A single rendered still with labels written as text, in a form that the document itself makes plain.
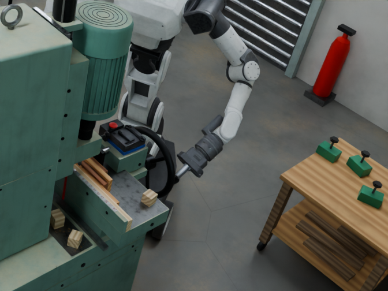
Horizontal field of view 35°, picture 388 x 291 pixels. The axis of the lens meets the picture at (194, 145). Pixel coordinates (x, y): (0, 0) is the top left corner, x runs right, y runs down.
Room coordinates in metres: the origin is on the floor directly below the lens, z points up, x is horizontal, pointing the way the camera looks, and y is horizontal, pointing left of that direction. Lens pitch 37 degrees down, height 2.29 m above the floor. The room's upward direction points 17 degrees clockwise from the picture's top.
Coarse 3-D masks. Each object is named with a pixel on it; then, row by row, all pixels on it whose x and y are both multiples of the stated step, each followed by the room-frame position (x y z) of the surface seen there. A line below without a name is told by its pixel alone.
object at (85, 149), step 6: (78, 138) 1.50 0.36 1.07; (96, 138) 1.52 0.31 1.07; (78, 144) 1.47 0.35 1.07; (84, 144) 1.48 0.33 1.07; (90, 144) 1.49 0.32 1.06; (96, 144) 1.52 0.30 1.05; (78, 150) 1.45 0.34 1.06; (84, 150) 1.48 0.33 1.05; (90, 150) 1.50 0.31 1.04; (96, 150) 1.52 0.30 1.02; (78, 156) 1.46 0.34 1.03; (84, 156) 1.48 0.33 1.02; (90, 156) 1.50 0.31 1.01; (78, 162) 1.46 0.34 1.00
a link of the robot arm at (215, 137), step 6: (216, 120) 1.96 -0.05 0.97; (222, 120) 1.97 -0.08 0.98; (210, 126) 1.94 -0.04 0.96; (216, 126) 1.95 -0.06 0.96; (204, 132) 1.92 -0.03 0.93; (210, 132) 1.92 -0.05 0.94; (216, 132) 1.92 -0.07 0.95; (210, 138) 1.89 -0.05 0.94; (216, 138) 1.89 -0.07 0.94; (222, 138) 1.91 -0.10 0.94; (216, 144) 1.87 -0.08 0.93; (222, 144) 1.91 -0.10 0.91
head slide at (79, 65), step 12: (72, 48) 1.43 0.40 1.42; (72, 60) 1.37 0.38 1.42; (84, 60) 1.39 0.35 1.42; (72, 72) 1.36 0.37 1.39; (84, 72) 1.39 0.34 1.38; (72, 84) 1.36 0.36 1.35; (84, 84) 1.40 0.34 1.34; (72, 96) 1.37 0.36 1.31; (72, 108) 1.37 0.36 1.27; (72, 120) 1.38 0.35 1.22; (72, 132) 1.38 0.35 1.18; (60, 144) 1.35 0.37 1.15; (72, 144) 1.39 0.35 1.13; (60, 156) 1.35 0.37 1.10; (72, 156) 1.39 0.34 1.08; (60, 168) 1.36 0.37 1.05; (72, 168) 1.40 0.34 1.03
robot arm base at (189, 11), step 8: (192, 0) 2.19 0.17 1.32; (200, 0) 2.20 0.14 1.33; (224, 0) 2.20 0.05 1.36; (192, 8) 2.14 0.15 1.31; (224, 8) 2.21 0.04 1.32; (184, 16) 2.10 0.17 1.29; (192, 16) 2.09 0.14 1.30; (200, 16) 2.08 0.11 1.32; (208, 16) 2.07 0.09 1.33; (192, 24) 2.10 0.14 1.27; (200, 24) 2.09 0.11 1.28; (208, 24) 2.08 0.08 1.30; (200, 32) 2.10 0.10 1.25
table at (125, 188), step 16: (112, 176) 1.56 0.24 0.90; (128, 176) 1.58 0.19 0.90; (144, 176) 1.68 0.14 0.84; (112, 192) 1.48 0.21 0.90; (128, 192) 1.50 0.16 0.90; (128, 208) 1.43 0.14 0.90; (144, 208) 1.45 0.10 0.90; (160, 208) 1.47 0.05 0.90; (96, 224) 1.38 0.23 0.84; (144, 224) 1.39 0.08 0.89; (160, 224) 1.46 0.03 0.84; (112, 240) 1.33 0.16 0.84; (128, 240) 1.34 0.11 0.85
